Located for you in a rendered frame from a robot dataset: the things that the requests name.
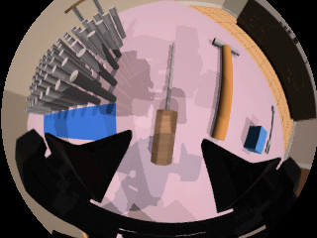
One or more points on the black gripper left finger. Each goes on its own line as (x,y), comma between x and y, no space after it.
(94,163)

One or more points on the blue flat strip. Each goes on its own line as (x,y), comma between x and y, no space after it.
(92,123)

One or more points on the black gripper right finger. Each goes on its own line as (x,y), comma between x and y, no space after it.
(230,175)

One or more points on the blue cube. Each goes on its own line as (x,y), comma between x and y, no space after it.
(255,139)

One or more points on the hammer with orange handle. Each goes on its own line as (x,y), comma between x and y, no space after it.
(224,106)

